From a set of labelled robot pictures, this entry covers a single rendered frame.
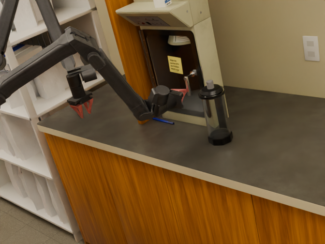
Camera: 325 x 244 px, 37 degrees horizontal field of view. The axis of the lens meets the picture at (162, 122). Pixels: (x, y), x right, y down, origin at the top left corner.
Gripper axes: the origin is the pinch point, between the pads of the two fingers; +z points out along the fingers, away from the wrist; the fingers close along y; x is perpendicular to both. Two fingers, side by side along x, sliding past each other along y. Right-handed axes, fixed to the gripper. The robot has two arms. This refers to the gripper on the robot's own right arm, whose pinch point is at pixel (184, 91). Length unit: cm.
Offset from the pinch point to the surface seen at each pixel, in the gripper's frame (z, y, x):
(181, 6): 1.1, -3.2, -36.5
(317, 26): 48, -37, -16
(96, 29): 49, 109, 0
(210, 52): 13.1, -5.6, -13.2
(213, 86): -1.1, -16.3, -5.5
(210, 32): 15.1, -4.9, -21.4
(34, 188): -5, 146, 101
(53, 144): -17, 85, 41
